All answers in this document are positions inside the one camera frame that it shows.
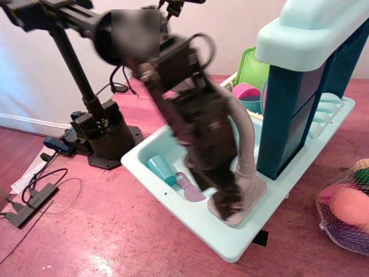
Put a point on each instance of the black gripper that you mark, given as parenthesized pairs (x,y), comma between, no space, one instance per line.
(198,117)

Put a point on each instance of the beige toy faucet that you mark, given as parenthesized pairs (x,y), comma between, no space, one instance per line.
(251,186)

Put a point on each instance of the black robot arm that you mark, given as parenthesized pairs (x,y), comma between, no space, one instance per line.
(119,38)

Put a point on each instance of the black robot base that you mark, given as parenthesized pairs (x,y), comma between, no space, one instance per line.
(103,125)

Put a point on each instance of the cream dish rack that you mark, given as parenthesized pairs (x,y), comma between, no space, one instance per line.
(229,84)

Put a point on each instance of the pink plastic bowl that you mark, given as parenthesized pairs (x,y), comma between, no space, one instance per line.
(244,91)

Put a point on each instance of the teal plastic bowl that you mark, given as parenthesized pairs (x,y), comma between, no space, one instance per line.
(252,103)

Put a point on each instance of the mint toy sink unit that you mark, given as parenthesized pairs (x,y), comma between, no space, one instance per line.
(228,242)

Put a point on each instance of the teal plastic cup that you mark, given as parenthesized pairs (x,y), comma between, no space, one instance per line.
(159,166)

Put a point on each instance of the purple toy spatula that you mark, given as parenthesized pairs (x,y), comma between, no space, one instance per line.
(190,191)

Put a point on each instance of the green plastic cutting board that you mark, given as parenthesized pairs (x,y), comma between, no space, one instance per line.
(251,70)

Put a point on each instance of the black power adapter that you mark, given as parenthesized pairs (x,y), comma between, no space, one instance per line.
(119,88)

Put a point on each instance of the black tape piece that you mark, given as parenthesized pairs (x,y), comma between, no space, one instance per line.
(261,238)

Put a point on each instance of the teal toy shelf tower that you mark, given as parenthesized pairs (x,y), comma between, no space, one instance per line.
(311,48)

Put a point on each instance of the blue black clamp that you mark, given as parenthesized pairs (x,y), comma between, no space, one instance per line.
(57,145)

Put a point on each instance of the mesh bag of toy food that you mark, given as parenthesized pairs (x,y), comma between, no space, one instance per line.
(342,205)

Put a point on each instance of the white paper sheet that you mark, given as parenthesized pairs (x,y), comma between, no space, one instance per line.
(33,168)

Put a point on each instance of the black usb hub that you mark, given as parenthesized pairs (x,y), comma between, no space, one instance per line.
(38,200)

